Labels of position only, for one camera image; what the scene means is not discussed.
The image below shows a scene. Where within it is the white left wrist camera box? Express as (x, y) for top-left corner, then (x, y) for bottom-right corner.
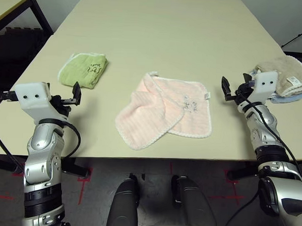
(12, 80), (53, 120)

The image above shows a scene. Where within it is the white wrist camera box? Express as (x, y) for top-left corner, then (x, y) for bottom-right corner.
(253, 69), (279, 101)
(12, 80), (53, 120)

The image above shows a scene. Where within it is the grey robot leg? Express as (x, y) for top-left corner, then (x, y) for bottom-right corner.
(106, 177), (141, 226)
(171, 175), (220, 226)

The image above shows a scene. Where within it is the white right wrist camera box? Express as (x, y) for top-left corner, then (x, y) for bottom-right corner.
(253, 69), (279, 101)

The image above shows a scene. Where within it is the grey robot left leg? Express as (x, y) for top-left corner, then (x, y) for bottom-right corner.
(106, 177), (141, 226)

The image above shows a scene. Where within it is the beige table with black frame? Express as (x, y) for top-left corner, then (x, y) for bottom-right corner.
(0, 0), (55, 38)

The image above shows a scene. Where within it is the beige folded towel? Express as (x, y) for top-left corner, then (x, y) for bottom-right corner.
(254, 54), (302, 99)

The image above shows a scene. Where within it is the green folded towel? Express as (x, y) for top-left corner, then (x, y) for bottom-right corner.
(57, 51), (110, 90)

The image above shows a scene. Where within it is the pink terry towel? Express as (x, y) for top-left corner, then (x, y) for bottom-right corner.
(114, 70), (214, 153)

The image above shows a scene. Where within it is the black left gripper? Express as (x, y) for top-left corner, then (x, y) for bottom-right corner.
(49, 80), (83, 119)

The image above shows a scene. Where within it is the light blue folded towel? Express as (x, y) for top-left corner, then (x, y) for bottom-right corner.
(247, 68), (302, 106)

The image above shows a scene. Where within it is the black tripod stand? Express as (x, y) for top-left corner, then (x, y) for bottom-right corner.
(281, 29), (302, 54)

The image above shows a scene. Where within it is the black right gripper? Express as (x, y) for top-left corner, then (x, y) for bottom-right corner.
(220, 72), (256, 106)

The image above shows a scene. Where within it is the grey robot right leg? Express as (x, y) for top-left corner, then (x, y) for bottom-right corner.
(171, 175), (220, 226)

